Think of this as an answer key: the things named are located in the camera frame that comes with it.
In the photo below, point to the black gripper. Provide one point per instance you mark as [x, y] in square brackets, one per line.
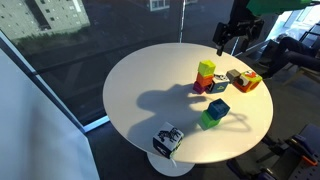
[245, 28]

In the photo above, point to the yellow block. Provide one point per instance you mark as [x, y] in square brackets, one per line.
[206, 67]

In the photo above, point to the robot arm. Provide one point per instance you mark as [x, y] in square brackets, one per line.
[240, 10]

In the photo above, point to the grey block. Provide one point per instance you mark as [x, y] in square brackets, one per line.
[232, 75]

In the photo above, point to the white and blue number block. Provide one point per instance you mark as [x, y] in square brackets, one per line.
[220, 85]

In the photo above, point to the orange block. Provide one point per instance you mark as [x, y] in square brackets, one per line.
[203, 80]

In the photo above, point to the purple block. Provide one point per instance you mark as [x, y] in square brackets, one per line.
[198, 88]

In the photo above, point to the green block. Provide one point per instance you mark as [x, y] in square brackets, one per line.
[208, 120]

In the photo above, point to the orange and yellow fox cube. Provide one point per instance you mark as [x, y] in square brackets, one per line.
[248, 83]

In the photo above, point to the seated person in dark clothes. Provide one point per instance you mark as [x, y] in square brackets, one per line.
[293, 55]

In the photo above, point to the black and white zebra cube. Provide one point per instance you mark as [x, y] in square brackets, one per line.
[167, 140]

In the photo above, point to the blue and orange clamp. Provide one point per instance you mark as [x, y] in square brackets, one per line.
[305, 148]

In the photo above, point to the white round table base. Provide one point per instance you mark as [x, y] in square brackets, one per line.
[168, 168]

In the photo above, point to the white partition board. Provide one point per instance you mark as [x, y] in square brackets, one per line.
[36, 133]

